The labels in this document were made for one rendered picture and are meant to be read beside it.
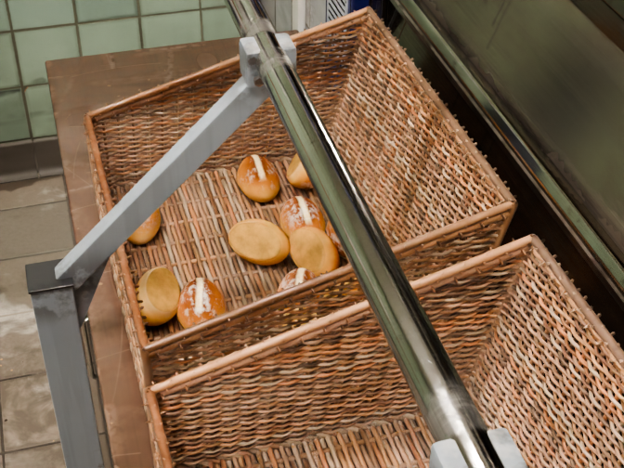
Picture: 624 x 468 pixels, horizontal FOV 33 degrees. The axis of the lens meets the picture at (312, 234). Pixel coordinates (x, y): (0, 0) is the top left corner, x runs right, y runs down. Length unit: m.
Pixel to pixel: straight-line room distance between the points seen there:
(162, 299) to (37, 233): 1.24
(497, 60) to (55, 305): 0.63
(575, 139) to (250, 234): 0.57
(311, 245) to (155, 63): 0.72
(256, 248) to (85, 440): 0.50
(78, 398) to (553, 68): 0.64
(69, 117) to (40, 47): 0.74
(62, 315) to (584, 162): 0.57
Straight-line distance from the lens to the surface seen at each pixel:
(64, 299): 1.05
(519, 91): 1.30
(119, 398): 1.44
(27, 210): 2.78
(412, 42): 1.74
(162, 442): 1.18
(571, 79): 1.23
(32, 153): 2.87
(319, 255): 1.54
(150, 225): 1.64
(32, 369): 2.34
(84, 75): 2.13
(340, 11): 1.93
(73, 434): 1.18
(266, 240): 1.57
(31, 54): 2.74
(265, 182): 1.70
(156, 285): 1.50
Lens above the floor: 1.62
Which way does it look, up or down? 38 degrees down
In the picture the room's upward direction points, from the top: 1 degrees clockwise
